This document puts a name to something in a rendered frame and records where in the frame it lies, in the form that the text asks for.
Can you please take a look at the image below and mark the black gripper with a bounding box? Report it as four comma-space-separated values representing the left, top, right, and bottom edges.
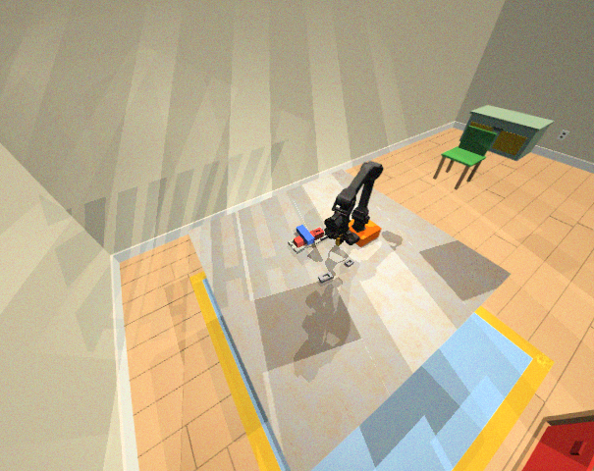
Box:
324, 216, 360, 245

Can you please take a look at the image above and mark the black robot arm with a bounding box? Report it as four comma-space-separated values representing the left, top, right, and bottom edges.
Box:
324, 161, 383, 239

